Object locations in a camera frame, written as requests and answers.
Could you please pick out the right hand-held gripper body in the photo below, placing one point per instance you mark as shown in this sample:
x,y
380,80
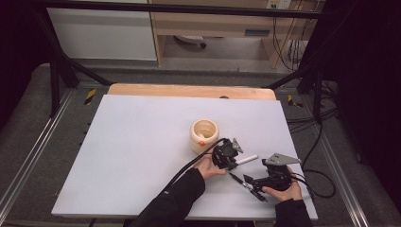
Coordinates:
x,y
277,176

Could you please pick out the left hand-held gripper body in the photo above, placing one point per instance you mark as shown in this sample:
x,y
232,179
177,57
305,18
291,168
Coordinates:
x,y
223,154

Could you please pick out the black pen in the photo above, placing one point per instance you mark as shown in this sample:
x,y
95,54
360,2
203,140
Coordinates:
x,y
239,181

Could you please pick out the white tube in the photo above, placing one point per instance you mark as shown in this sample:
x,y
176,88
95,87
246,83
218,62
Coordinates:
x,y
247,160

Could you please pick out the cream cup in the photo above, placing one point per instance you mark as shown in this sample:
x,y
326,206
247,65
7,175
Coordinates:
x,y
195,142

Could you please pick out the person's right hand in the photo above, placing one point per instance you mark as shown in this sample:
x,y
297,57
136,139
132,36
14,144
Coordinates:
x,y
288,194

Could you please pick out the person's left hand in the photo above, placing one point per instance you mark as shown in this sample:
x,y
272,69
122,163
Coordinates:
x,y
208,168

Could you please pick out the yellow black tape marker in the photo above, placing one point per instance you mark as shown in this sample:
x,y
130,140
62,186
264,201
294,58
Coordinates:
x,y
294,101
90,97

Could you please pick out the wooden table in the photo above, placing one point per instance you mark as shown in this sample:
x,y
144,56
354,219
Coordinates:
x,y
176,90

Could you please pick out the white table cover sheet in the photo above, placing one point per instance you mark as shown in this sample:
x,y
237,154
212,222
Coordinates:
x,y
126,157

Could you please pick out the wooden desk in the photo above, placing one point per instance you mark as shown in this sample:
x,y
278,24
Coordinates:
x,y
214,23

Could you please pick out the white cabinet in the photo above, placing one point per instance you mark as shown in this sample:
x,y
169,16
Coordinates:
x,y
101,34

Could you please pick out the aluminium rail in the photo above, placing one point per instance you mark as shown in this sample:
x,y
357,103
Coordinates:
x,y
343,183
41,142

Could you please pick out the wall power socket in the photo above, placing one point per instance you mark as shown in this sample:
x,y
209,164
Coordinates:
x,y
279,3

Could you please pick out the black metal frame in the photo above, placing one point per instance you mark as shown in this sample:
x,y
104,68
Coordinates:
x,y
56,78

